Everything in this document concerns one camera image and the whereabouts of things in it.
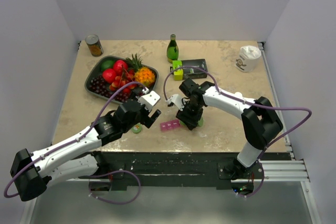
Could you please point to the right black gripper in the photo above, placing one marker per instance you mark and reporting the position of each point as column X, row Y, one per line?
column 191, row 121

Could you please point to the black and green box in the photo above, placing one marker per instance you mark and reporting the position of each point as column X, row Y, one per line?
column 194, row 69

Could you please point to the green bottle screw cap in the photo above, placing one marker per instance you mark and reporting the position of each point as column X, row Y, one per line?
column 137, row 128

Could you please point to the green glass bottle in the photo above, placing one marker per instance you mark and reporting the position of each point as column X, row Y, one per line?
column 172, row 51

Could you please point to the red apple upper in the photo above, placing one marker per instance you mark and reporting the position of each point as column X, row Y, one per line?
column 120, row 66

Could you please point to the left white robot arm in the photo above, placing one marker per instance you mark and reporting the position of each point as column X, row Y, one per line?
column 30, row 172

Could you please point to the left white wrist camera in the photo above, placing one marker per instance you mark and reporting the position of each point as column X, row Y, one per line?
column 149, row 100

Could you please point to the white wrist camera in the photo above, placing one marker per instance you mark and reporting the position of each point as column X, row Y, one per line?
column 149, row 100
column 175, row 100

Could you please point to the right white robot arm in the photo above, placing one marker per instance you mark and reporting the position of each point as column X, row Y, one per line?
column 261, row 123

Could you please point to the white toilet paper roll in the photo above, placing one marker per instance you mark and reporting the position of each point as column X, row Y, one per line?
column 248, row 58

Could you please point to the pink weekly pill organizer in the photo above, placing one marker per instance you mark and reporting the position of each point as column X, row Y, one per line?
column 170, row 125

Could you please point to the small white bottle cap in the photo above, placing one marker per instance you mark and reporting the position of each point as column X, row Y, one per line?
column 239, row 95

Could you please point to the dark grey fruit tray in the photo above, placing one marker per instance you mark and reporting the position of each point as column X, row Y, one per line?
column 96, row 72

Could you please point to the red apple lower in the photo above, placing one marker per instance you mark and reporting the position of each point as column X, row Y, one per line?
column 109, row 75

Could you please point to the green lidded pill bottle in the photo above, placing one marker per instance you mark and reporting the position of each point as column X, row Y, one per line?
column 199, row 124

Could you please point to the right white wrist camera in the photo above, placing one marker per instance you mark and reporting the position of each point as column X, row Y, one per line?
column 175, row 100

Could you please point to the green lime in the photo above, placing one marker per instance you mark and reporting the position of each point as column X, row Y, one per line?
column 107, row 65

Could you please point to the tin food can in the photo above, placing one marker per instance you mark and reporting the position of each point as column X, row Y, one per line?
column 94, row 45

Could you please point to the red apple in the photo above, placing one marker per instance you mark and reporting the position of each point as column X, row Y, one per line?
column 120, row 66
column 109, row 75

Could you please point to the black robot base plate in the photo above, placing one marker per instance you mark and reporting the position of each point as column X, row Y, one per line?
column 163, row 169

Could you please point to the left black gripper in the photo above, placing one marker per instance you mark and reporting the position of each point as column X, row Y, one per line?
column 147, row 120

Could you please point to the small pineapple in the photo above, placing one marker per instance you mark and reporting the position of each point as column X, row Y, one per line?
column 135, row 62

